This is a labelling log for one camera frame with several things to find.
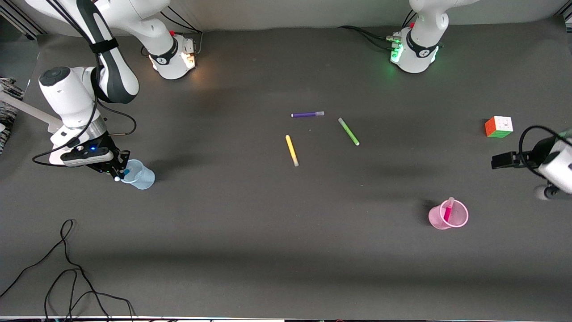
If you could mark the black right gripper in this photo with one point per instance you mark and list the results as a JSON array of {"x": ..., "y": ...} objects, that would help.
[{"x": 108, "y": 165}]

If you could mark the blue marker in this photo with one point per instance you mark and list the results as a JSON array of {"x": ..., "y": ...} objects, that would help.
[{"x": 126, "y": 171}]

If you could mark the white stand with base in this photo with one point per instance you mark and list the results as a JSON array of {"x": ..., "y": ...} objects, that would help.
[{"x": 33, "y": 114}]

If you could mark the dark grey table mat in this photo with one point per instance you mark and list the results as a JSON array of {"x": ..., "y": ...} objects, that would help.
[{"x": 286, "y": 250}]

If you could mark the purple marker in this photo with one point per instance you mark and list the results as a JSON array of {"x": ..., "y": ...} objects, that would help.
[{"x": 306, "y": 114}]

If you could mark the light blue plastic cup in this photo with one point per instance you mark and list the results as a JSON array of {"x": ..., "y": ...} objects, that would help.
[{"x": 142, "y": 179}]

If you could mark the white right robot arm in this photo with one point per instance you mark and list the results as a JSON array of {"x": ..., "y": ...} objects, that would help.
[{"x": 67, "y": 98}]

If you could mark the green marker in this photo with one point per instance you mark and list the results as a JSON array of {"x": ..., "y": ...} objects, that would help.
[{"x": 348, "y": 131}]

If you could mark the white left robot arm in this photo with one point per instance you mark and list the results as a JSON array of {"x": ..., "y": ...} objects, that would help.
[{"x": 415, "y": 53}]

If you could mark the colourful puzzle cube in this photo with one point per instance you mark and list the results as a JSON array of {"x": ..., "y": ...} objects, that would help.
[{"x": 498, "y": 127}]

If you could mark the pink marker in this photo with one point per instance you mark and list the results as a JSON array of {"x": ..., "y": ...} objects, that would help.
[{"x": 447, "y": 212}]

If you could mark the pink plastic cup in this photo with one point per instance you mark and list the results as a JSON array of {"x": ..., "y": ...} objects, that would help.
[{"x": 435, "y": 220}]

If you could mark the yellow marker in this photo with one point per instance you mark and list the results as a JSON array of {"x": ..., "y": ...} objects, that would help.
[{"x": 292, "y": 150}]

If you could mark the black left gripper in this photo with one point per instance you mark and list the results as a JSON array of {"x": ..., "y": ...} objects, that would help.
[{"x": 537, "y": 151}]

